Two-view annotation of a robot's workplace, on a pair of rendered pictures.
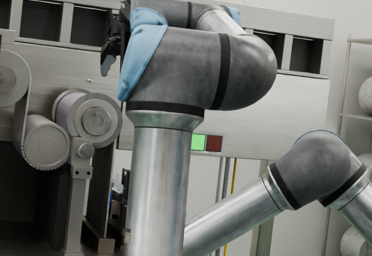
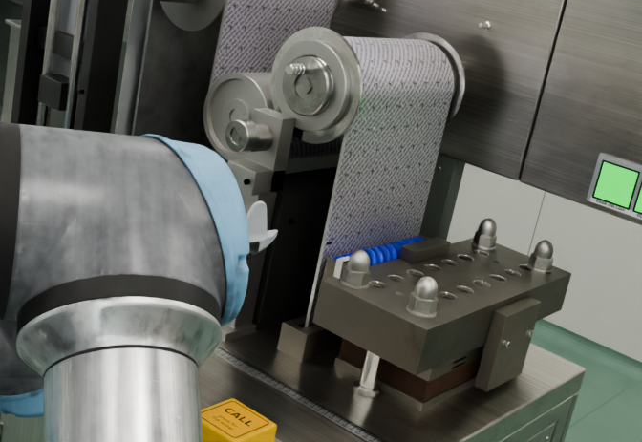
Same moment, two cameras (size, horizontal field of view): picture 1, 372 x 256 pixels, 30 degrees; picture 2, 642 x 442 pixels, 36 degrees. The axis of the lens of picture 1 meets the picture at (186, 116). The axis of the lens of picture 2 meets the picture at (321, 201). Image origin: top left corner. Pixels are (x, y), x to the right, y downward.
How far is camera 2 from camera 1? 142 cm
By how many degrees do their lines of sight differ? 57
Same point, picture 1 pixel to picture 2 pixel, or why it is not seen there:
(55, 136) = (249, 101)
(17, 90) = (210, 4)
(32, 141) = (218, 103)
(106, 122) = (319, 91)
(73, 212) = not seen: hidden behind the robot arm
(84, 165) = (261, 166)
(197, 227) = not seen: outside the picture
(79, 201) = not seen: hidden behind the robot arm
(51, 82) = (419, 19)
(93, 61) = not seen: outside the picture
